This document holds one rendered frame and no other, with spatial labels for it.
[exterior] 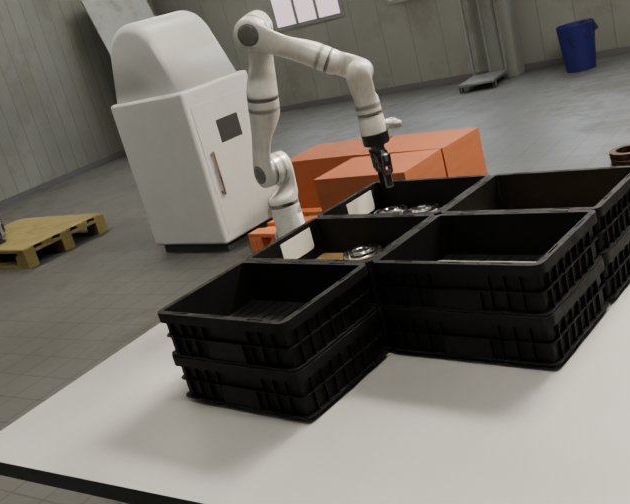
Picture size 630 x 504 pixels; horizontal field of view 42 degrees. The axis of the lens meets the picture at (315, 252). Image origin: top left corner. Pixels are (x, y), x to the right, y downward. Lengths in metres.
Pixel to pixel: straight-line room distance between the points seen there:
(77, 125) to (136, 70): 5.91
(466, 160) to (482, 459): 3.60
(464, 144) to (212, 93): 1.72
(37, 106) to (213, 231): 5.95
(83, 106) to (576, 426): 10.51
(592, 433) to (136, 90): 4.63
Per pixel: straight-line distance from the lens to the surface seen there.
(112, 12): 11.79
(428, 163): 4.59
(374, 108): 2.26
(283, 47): 2.26
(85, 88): 11.70
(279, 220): 2.47
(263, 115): 2.35
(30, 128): 11.06
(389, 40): 10.68
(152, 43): 5.50
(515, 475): 1.41
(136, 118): 5.72
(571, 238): 1.71
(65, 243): 7.16
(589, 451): 1.45
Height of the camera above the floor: 1.51
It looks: 17 degrees down
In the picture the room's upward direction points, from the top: 15 degrees counter-clockwise
